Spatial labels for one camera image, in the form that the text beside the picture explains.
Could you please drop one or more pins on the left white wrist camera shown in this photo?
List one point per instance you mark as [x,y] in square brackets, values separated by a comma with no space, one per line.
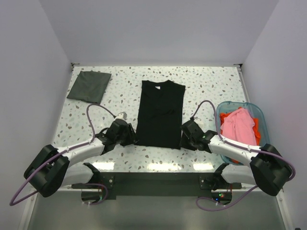
[122,116]

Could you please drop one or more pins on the orange t shirt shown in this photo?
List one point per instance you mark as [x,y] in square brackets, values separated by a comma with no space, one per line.
[256,129]

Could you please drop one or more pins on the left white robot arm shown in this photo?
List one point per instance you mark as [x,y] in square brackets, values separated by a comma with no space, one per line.
[54,167]

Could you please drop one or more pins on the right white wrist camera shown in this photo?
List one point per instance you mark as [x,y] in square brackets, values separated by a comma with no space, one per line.
[198,121]

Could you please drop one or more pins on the teal plastic basket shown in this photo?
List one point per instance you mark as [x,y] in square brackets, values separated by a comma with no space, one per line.
[242,123]

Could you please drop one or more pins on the pink t shirt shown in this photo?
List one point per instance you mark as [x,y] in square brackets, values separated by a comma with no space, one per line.
[239,129]

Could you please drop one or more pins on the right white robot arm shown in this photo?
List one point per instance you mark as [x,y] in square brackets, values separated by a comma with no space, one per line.
[263,167]

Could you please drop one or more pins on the folded grey t shirt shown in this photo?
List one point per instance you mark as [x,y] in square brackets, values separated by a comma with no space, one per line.
[89,87]

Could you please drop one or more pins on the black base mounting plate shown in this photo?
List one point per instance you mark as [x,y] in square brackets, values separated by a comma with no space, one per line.
[113,184]

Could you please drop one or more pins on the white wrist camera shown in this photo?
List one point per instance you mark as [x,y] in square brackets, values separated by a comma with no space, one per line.
[122,116]
[198,121]

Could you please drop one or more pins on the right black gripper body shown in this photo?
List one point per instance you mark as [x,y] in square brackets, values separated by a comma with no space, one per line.
[187,143]

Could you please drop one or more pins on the black t shirt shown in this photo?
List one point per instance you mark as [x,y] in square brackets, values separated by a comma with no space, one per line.
[160,114]

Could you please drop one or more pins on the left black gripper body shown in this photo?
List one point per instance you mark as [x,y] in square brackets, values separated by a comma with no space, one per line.
[127,138]

